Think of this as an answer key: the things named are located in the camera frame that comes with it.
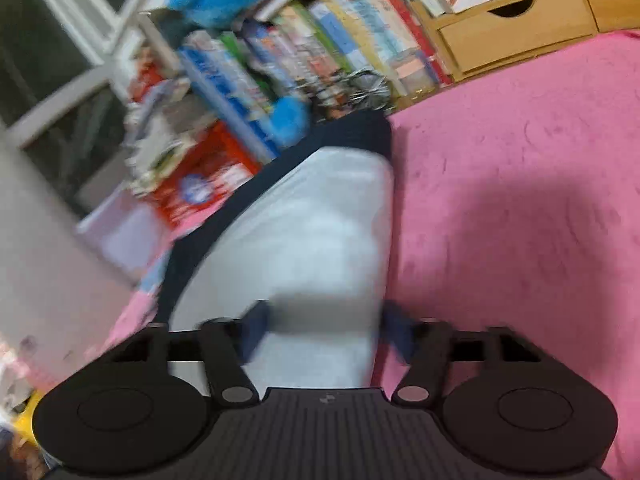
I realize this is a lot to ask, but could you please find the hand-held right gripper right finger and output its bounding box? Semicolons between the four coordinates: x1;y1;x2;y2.
381;300;544;407

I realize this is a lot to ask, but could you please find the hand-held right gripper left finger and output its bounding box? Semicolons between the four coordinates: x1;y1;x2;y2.
107;300;272;407

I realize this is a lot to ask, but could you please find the white and navy jacket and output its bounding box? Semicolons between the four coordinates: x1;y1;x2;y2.
156;109;397;392

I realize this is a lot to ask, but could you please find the red plastic crate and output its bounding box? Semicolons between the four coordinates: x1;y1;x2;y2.
149;121;263;232

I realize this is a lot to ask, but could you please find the pink blanket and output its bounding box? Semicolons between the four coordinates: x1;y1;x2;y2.
105;30;640;480

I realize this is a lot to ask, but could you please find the blue plush ball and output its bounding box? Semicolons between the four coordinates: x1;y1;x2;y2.
269;96;312;146

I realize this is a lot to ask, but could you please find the stack of papers and booklets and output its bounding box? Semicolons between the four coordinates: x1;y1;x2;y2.
122;77;198;198

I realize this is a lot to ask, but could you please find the row of tall thin books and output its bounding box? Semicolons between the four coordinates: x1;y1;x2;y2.
177;30;283;163

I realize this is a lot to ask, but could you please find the miniature metal bicycle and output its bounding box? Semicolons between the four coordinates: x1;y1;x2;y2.
300;69;392;113

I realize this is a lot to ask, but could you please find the clear plastic container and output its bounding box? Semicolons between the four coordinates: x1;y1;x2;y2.
397;55;438;98

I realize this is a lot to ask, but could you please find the row of children's books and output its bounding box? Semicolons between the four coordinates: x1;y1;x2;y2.
242;0;453;103

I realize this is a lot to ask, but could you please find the wooden drawer organizer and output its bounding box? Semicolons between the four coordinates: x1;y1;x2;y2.
409;0;640;83

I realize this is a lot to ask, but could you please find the white window frame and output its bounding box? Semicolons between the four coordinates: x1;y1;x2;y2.
0;0;193;148

